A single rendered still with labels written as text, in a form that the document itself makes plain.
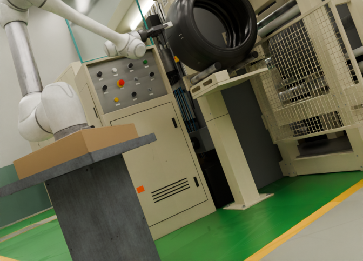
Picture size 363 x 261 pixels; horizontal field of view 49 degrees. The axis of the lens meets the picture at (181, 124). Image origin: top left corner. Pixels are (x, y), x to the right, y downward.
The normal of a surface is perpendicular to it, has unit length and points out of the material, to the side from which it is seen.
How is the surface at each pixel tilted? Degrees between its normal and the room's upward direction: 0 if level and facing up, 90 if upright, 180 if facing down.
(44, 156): 90
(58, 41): 90
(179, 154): 90
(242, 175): 90
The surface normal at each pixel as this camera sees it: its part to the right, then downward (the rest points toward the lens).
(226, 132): 0.39, -0.17
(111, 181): 0.85, -0.33
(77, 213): -0.40, 0.12
